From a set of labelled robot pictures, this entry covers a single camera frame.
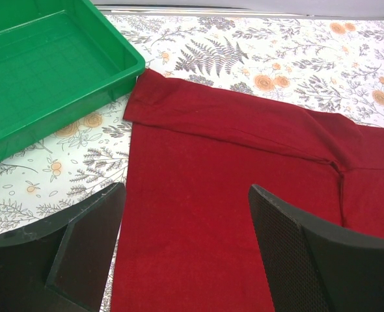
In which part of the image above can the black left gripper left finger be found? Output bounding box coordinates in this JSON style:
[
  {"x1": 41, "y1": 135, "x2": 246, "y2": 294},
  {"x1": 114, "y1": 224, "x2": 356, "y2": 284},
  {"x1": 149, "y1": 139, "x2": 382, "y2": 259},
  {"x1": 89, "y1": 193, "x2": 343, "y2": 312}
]
[{"x1": 0, "y1": 183, "x2": 126, "y2": 311}]

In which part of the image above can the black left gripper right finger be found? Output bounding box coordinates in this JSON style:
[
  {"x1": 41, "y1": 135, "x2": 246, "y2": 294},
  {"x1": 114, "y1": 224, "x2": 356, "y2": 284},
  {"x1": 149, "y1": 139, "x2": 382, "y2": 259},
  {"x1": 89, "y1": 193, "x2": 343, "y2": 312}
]
[{"x1": 249, "y1": 185, "x2": 384, "y2": 311}]

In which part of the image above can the floral patterned table mat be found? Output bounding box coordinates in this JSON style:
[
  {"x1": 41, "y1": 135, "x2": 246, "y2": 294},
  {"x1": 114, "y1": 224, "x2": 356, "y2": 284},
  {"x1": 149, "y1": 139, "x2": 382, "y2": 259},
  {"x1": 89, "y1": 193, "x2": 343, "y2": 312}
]
[{"x1": 0, "y1": 15, "x2": 384, "y2": 311}]

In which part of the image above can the green plastic tray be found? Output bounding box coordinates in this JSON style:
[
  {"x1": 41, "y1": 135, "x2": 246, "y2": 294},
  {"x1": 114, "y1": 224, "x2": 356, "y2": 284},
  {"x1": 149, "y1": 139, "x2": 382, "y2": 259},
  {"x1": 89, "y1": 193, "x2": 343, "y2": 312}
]
[{"x1": 0, "y1": 1, "x2": 145, "y2": 161}]

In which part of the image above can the red t shirt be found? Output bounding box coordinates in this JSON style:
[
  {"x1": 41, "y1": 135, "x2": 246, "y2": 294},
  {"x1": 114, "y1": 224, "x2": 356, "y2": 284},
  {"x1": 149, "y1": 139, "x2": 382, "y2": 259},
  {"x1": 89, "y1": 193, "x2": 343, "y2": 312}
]
[{"x1": 111, "y1": 70, "x2": 384, "y2": 311}]

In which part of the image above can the aluminium frame rail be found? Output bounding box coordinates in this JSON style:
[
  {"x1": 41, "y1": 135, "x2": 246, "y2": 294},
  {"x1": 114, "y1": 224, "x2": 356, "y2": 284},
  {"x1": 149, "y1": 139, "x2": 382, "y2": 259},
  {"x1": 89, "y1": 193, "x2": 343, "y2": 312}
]
[{"x1": 94, "y1": 1, "x2": 384, "y2": 20}]

